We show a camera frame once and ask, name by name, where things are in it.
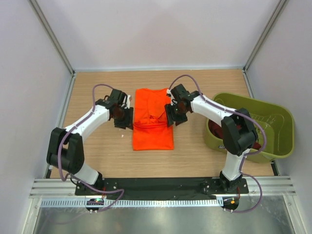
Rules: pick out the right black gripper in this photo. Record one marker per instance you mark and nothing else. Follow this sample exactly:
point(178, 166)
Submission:
point(174, 114)

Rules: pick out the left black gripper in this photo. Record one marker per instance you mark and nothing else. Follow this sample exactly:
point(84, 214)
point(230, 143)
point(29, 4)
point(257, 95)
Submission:
point(124, 118)

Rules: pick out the orange t shirt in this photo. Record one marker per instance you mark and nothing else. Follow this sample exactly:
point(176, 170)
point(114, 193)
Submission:
point(150, 121)

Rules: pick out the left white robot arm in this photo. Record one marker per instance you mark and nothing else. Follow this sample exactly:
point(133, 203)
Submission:
point(66, 151)

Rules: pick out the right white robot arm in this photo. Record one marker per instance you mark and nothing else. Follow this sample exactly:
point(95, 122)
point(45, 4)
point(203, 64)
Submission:
point(238, 130)

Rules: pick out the maroon t shirt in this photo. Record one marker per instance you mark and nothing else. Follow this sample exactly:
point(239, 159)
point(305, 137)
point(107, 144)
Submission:
point(217, 132)

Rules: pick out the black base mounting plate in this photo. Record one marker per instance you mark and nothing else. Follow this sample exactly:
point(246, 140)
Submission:
point(179, 188)

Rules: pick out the olive green plastic basket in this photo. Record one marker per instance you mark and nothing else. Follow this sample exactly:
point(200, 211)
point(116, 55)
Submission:
point(276, 121)

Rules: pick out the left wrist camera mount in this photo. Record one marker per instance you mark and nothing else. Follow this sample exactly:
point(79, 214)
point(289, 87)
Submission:
point(126, 104)

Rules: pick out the slotted cable duct rail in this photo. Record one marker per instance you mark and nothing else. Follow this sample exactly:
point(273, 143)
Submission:
point(98, 203)

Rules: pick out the aluminium frame rail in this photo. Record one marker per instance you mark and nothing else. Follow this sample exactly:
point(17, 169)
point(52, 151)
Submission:
point(262, 185)

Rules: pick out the left aluminium corner post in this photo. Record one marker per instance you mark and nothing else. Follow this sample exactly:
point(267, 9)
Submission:
point(50, 33)

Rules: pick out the aluminium corner post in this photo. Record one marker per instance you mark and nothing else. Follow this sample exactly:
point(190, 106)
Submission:
point(50, 33)
point(277, 11)

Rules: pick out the right aluminium corner post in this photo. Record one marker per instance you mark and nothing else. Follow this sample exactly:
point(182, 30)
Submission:
point(277, 11)

